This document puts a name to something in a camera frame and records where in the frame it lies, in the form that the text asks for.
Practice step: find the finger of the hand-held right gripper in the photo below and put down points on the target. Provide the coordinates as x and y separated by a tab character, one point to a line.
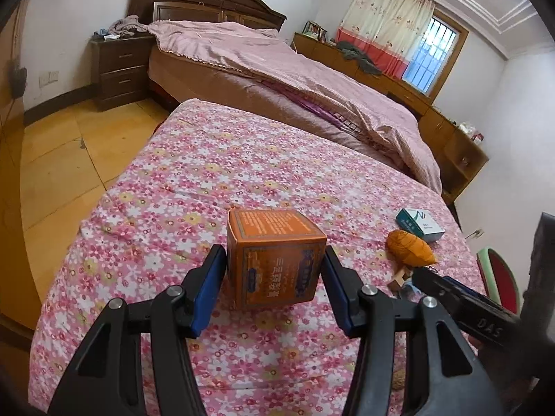
442	286

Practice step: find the wooden wardrobe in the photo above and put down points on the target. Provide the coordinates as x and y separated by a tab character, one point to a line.
6	225

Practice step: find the pile of clothes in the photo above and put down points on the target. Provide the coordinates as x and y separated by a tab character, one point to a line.
125	26

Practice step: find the small red box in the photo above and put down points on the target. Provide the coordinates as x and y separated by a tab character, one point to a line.
478	137

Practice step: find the black charger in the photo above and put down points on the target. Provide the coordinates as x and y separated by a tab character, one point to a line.
18	80

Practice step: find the barred window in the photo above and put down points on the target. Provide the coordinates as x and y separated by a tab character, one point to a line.
429	60

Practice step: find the pink checked duvet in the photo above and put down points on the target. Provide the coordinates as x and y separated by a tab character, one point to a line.
282	60

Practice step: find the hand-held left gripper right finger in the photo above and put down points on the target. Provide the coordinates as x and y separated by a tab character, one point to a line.
338	294

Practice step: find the light wooden cabinet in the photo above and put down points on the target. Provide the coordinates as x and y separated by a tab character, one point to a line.
438	125

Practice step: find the teal and white box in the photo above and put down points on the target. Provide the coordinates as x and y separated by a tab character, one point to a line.
418	223

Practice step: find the row of books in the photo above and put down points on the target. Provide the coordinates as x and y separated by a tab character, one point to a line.
315	31

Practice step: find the white plastic bag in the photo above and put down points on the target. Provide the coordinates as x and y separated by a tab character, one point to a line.
467	127

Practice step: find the white wall socket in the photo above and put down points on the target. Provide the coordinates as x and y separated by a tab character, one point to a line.
49	78

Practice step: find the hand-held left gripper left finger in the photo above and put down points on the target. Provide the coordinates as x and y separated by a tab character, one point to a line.
208	290

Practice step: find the grey clothes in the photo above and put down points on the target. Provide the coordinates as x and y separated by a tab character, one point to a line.
357	56

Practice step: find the white outlet with plug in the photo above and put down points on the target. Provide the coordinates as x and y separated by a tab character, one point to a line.
475	233

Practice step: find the dark wooden nightstand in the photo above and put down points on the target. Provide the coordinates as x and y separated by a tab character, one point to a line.
121	73

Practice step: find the cream and red curtain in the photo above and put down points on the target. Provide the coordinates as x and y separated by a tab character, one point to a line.
381	21

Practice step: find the pink floral blanket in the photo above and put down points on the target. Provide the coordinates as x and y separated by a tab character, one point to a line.
195	173

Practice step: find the orange cardboard box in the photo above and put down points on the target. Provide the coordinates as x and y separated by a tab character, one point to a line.
269	260

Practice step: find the small wooden toy piece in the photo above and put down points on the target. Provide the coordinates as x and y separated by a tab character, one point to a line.
403	282

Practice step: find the dark wooden bed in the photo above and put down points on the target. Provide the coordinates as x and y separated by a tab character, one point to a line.
195	2

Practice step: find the red bucket with green rim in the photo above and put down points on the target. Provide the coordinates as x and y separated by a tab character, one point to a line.
503	277

